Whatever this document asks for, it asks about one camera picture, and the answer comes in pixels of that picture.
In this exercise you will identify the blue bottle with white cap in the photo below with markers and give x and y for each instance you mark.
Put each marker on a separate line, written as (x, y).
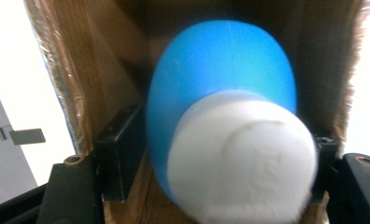
(223, 93)

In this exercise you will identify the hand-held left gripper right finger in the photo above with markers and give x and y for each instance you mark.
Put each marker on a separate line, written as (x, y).
(326, 161)

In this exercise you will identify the cardboard box with blue outside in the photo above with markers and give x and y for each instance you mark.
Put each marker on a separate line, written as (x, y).
(105, 62)

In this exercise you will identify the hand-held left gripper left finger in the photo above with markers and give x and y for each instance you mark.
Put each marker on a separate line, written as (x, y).
(120, 149)

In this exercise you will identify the grey tape strip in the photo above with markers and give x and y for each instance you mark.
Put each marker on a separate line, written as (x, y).
(27, 136)

